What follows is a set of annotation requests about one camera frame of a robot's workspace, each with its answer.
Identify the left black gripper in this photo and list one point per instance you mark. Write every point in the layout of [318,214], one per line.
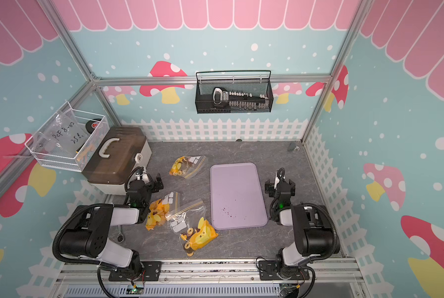
[156,188]

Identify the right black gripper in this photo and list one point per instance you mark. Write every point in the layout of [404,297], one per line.
[270,188]

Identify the ziploc bag with cookies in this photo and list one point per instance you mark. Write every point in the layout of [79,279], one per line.
[187,166]
[194,230]
[159,210]

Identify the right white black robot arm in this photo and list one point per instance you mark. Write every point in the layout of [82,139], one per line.
[315,234]

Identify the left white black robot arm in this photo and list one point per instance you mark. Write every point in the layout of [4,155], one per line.
[84,237]

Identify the clear labelled plastic bag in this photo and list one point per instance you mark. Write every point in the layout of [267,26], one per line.
[65,134]

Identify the brown lidded storage box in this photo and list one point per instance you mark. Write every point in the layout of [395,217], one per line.
[122,150]

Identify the small clear object in corner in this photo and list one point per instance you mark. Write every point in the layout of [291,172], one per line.
[293,147]

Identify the lilac plastic tray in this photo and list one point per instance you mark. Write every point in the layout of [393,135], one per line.
[236,197]

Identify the black tape roll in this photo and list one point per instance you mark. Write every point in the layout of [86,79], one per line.
[91,125]

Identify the socket wrench set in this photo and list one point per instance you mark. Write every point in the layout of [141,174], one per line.
[232,100]

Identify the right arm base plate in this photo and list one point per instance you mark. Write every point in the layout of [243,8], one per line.
[271,270]

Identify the white wire wall basket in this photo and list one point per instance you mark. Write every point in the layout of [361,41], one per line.
[44,153]

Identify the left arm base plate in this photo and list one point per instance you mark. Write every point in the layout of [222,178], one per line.
[146,271]

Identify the aluminium front rail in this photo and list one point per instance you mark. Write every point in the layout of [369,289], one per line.
[240,278]

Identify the black mesh wall basket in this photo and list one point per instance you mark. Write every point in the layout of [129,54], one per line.
[256,82]

